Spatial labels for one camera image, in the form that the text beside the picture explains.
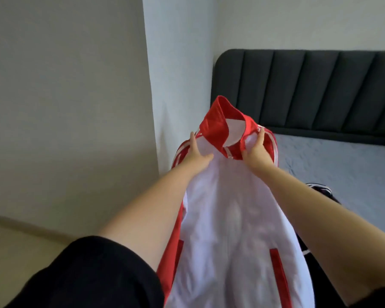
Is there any red and navy sports jacket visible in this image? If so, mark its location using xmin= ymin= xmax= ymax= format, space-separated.
xmin=298 ymin=183 xmax=349 ymax=308

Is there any person's right forearm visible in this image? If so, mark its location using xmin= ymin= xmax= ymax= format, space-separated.
xmin=260 ymin=166 xmax=385 ymax=305

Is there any person's left hand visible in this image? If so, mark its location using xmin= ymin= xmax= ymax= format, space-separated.
xmin=180 ymin=131 xmax=214 ymax=178

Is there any dark grey upholstered headboard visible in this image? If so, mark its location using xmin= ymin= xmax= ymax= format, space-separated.
xmin=210 ymin=49 xmax=385 ymax=147

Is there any person's right hand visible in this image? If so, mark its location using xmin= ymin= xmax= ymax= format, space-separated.
xmin=242 ymin=127 xmax=277 ymax=178

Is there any person's left forearm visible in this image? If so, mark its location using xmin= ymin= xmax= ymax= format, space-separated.
xmin=96 ymin=163 xmax=206 ymax=273

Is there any red and white jacket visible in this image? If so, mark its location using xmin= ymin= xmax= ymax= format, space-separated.
xmin=155 ymin=95 xmax=317 ymax=308

